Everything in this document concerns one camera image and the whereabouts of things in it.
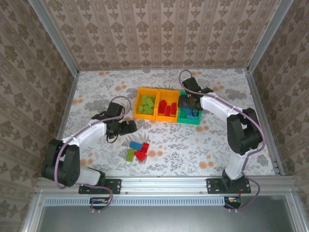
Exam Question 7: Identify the orange plastic bin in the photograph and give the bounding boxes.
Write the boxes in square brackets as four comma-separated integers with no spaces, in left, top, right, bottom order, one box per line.
[133,87,160,121]
[155,88,181,122]

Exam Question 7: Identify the green plastic bin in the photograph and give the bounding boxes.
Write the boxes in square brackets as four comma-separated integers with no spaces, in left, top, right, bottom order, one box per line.
[177,90,203,125]

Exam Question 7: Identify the aluminium side rail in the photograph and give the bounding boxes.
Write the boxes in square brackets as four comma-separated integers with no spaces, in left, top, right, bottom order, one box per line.
[45,71,80,177]
[243,69,285,176]

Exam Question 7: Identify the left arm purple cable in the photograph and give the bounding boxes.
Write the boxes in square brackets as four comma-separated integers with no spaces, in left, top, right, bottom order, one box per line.
[56,96,132,215]

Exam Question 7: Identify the aluminium mounting rail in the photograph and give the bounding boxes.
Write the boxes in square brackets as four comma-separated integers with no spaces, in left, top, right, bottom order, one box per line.
[36,175,296,195]

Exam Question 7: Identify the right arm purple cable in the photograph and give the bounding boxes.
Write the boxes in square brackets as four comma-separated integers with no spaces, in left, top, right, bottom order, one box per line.
[179,69,267,213]

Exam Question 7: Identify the aluminium frame post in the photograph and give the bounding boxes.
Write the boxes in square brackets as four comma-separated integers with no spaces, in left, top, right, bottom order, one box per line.
[28,0,80,74]
[246,0,295,73]

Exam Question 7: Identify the grey metal panel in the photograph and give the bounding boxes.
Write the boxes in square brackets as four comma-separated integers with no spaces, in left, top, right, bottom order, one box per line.
[36,195,299,232]

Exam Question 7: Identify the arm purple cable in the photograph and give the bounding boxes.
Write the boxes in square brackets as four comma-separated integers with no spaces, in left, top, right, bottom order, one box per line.
[179,69,267,213]
[56,96,132,215]

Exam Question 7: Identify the floral table cover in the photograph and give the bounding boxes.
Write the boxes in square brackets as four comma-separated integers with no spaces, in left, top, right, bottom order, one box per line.
[52,69,281,178]

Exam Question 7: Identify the black cable connector block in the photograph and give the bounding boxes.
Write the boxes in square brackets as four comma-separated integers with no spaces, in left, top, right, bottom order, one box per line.
[90,197,109,206]
[224,196,242,208]

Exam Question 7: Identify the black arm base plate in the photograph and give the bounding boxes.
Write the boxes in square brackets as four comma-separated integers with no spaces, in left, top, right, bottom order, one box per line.
[79,178,122,195]
[207,178,252,195]

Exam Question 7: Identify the white slotted cable duct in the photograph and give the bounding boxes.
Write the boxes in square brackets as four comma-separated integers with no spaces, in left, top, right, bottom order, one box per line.
[44,197,227,206]

